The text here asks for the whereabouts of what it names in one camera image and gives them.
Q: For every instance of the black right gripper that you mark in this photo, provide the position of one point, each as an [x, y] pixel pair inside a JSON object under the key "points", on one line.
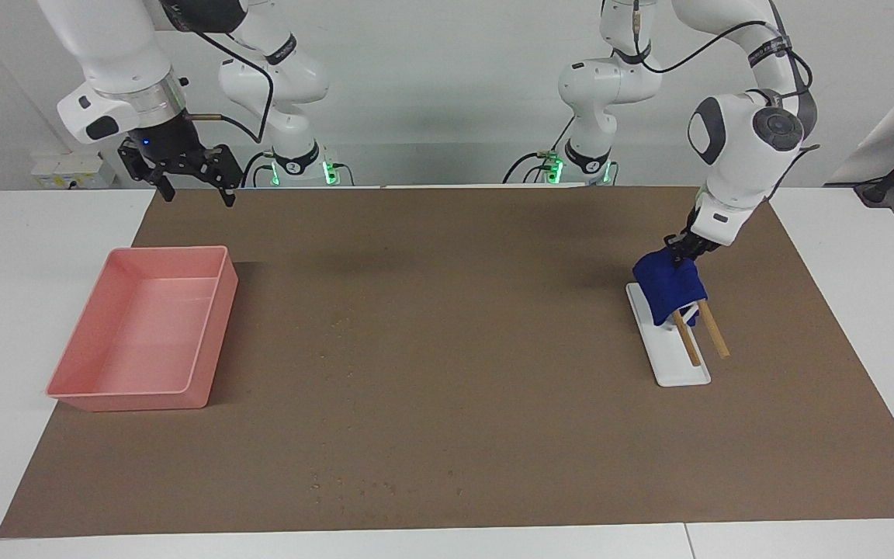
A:
{"points": [[166, 142]]}

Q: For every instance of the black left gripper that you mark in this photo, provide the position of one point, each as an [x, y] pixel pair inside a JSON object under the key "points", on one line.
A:
{"points": [[697, 241]]}

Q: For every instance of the dark blue towel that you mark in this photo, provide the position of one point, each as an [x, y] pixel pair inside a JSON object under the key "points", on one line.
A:
{"points": [[668, 287]]}

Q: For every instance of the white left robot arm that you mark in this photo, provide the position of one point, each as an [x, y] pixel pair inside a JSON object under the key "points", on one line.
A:
{"points": [[734, 132]]}

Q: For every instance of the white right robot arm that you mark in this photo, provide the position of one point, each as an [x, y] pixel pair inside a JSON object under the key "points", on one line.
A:
{"points": [[117, 46]]}

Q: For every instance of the white rack with wooden rods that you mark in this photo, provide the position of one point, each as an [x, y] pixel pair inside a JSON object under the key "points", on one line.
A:
{"points": [[668, 361]]}

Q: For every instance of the pink plastic tray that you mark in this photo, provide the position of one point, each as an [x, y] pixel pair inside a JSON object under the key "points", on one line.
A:
{"points": [[144, 334]]}

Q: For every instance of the brown table mat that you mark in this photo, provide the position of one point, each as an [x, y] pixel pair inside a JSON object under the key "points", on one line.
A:
{"points": [[455, 349]]}

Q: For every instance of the white wall socket box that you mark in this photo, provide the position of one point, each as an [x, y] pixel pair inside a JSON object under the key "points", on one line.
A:
{"points": [[67, 171]]}

